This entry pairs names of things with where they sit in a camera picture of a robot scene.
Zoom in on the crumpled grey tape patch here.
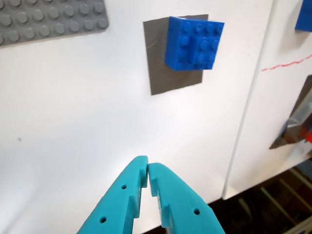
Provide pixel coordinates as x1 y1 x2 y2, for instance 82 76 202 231
269 75 312 150

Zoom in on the beige slatted rack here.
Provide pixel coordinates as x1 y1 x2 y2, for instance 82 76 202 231
237 168 312 234

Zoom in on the grey lego baseplate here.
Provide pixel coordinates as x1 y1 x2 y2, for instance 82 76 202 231
0 0 110 48

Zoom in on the dark grey tape square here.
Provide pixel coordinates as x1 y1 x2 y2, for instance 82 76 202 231
143 14 209 96

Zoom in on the blue lego cube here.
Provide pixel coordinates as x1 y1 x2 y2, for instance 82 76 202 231
164 16 225 72

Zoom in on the blue block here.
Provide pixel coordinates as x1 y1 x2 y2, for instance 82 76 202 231
294 0 312 32

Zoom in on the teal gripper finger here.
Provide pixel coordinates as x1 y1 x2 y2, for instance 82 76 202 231
77 155 149 234
148 162 225 234

